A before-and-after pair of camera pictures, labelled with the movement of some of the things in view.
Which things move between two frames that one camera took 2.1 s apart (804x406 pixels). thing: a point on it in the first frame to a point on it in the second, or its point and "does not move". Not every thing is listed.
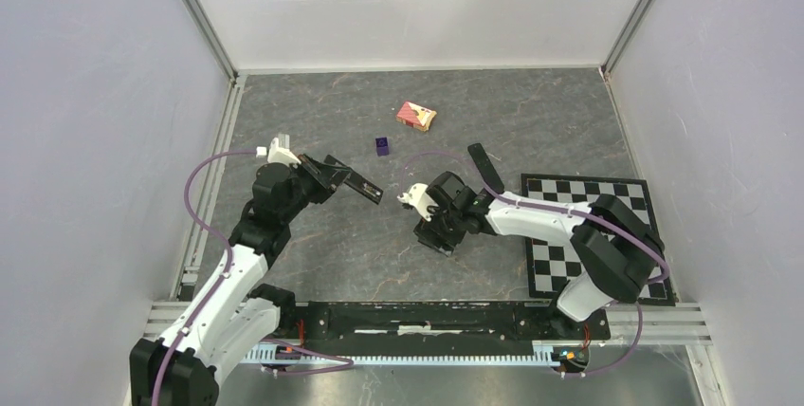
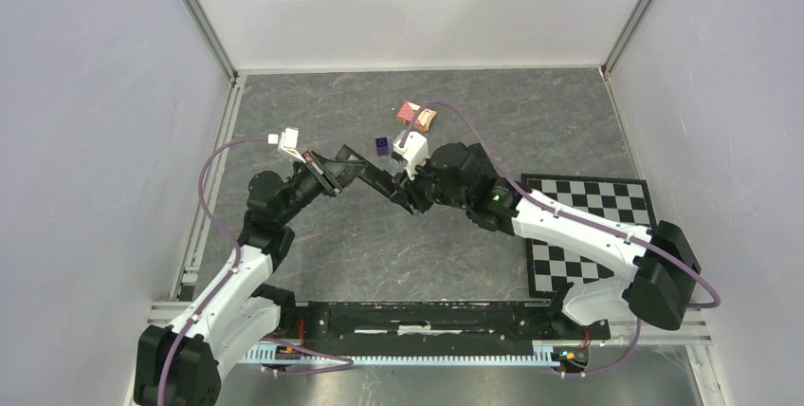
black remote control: x=364 y=187 to x=383 y=181
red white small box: x=415 y=116 does not move
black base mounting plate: x=439 y=322 does not move
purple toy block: x=382 y=148 does not move
